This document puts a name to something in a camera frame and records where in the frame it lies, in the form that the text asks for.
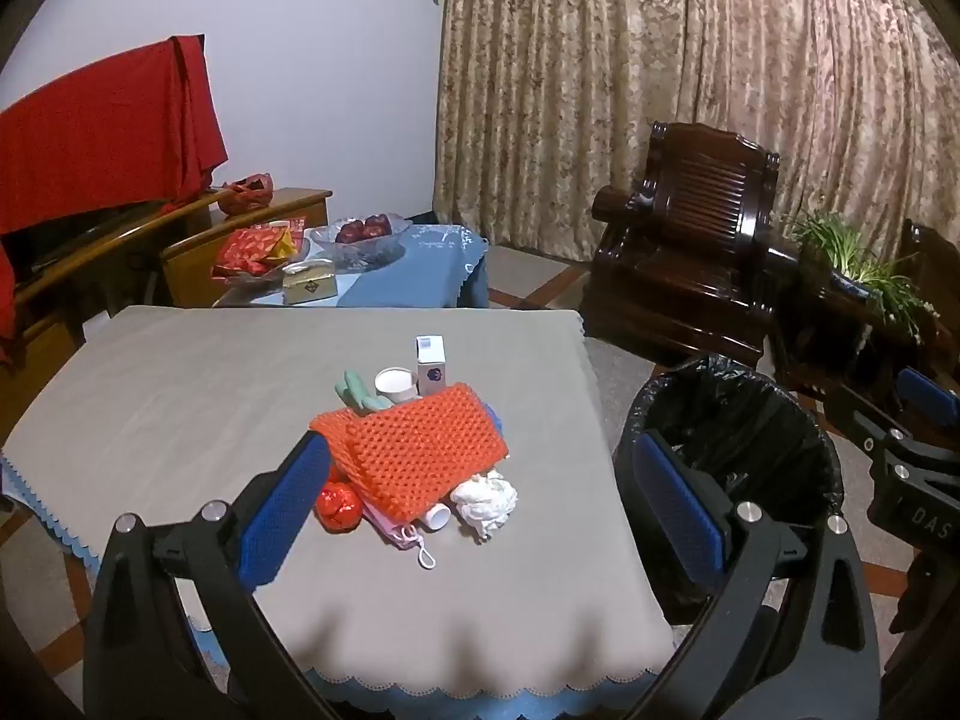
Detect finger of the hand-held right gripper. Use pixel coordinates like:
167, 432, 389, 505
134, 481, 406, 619
821, 381, 901, 460
896, 366, 960, 430

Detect red yellow snack packet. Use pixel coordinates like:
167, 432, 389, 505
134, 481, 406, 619
211, 227, 310, 282

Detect glass fruit bowl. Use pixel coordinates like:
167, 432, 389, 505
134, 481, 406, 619
310, 214, 412, 271

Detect beige patterned curtain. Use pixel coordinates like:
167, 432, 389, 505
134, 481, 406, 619
433, 0, 960, 278

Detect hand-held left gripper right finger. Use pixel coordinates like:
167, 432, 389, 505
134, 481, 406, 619
622, 431, 880, 720

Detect mint green plastic item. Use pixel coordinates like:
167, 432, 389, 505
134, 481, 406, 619
334, 369, 392, 415

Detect potted green plant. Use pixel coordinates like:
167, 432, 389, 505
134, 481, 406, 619
784, 210, 938, 338

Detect red plastic bag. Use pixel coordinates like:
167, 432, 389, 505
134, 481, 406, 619
212, 174, 272, 212

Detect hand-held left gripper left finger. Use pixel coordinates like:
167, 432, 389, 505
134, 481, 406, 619
84, 431, 335, 720

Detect light wooden chair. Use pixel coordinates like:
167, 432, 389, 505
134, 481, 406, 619
0, 191, 226, 391

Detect white tissue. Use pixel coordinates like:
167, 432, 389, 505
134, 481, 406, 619
448, 469, 518, 541

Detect trash bin with black bag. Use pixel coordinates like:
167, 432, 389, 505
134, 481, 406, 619
613, 355, 845, 627

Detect red plastic wrapper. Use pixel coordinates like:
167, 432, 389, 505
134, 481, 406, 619
315, 465, 366, 533

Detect paper cup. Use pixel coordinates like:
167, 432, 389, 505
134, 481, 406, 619
373, 366, 419, 404

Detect red cloth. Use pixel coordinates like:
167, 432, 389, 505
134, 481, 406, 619
0, 35, 230, 361

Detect pink face mask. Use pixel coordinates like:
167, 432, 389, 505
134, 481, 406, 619
362, 502, 440, 569

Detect gold tissue box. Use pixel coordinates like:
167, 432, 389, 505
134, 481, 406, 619
281, 259, 337, 306

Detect dark wooden armchair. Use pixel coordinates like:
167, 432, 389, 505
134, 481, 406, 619
581, 120, 800, 368
896, 217, 960, 346

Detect red apples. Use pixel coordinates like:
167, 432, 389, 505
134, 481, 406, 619
335, 214, 392, 245

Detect dark wooden side table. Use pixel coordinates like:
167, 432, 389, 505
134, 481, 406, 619
772, 240, 938, 398

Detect grey tablecloth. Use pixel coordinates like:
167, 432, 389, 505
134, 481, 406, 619
0, 305, 676, 698

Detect white and blue carton box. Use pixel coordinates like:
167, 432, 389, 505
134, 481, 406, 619
415, 334, 449, 397

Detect orange foam net sleeve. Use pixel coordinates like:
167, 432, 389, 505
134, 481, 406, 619
309, 382, 511, 522

